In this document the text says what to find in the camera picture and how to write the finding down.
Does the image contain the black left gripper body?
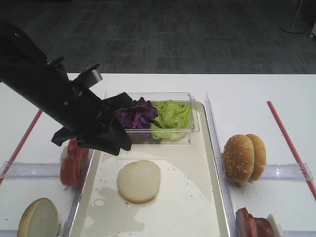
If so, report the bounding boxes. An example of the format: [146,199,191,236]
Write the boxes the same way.
[47,58,115,132]

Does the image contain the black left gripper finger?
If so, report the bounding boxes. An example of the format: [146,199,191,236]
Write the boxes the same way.
[51,117,132,156]
[102,92,133,114]

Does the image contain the bun half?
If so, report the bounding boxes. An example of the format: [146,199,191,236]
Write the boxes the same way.
[17,197,59,237]
[117,160,161,203]

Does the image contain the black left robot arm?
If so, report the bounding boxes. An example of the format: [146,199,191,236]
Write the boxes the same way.
[0,20,132,156]

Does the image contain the red tomato slices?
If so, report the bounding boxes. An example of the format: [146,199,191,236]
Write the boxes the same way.
[60,139,89,188]

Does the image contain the green lettuce leaves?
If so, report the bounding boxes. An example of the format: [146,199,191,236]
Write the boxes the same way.
[151,100,191,141]

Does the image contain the sliced meat patties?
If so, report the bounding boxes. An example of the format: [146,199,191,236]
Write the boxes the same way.
[236,207,276,237]

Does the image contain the white meat pusher block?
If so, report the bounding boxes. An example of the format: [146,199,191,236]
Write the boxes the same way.
[267,214,285,237]

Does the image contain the purple cabbage leaves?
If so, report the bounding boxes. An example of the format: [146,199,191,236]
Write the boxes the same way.
[117,97,160,144]

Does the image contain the red left boundary strip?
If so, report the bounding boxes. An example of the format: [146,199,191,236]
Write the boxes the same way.
[0,110,42,184]

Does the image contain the red boundary strip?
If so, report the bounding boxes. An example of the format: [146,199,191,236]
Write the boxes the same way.
[267,101,316,198]
[0,110,42,184]

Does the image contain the clear plastic salad container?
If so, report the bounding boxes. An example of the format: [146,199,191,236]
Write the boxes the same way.
[117,92,199,144]

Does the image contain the metal serving tray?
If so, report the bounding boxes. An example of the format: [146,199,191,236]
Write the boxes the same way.
[70,102,230,237]

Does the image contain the sesame bun top front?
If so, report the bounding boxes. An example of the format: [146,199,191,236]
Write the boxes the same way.
[223,134,254,184]

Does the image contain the sesame bun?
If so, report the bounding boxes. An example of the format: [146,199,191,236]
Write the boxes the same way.
[246,134,266,182]
[223,134,254,184]

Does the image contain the clear right tray divider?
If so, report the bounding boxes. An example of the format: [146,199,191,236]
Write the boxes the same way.
[205,93,239,237]

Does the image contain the sesame bun top rear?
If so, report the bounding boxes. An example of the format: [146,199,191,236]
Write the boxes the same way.
[246,134,266,182]

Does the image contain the white floor stand base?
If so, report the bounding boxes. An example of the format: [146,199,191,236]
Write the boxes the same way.
[279,0,307,35]

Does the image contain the red right boundary strip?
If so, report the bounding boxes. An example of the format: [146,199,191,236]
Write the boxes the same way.
[267,101,316,198]

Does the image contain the clear acrylic tomato rail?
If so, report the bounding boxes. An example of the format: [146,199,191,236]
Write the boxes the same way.
[0,161,61,179]

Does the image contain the clear acrylic bun-top rail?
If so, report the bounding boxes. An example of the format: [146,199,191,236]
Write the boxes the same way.
[260,163,314,181]

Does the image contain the clear acrylic meat rail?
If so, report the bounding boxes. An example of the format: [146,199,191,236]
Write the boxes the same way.
[283,230,316,237]

